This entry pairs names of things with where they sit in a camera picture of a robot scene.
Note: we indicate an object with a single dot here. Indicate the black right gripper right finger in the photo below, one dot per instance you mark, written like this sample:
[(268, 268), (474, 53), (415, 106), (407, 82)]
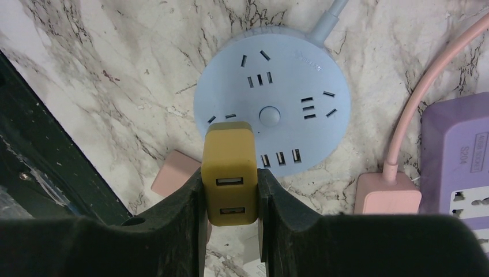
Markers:
[(296, 240)]

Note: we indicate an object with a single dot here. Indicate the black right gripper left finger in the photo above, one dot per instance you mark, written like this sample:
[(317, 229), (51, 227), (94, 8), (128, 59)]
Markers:
[(169, 239)]

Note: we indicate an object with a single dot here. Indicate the pink plug adapter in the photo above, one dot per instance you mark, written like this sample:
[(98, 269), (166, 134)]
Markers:
[(176, 170)]

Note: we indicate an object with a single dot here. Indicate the yellow plug adapter front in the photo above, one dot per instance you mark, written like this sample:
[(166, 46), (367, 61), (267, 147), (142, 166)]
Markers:
[(229, 173)]

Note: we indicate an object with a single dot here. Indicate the pink power strip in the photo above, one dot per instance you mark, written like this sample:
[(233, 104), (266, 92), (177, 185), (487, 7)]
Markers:
[(376, 196)]

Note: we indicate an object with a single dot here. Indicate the round blue power socket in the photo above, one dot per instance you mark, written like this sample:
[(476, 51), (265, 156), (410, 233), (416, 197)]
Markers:
[(288, 88)]

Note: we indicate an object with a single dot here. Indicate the purple power strip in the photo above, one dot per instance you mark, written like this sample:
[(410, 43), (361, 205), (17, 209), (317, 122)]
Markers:
[(454, 162)]

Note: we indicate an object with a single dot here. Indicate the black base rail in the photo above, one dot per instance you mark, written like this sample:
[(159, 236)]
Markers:
[(41, 166)]

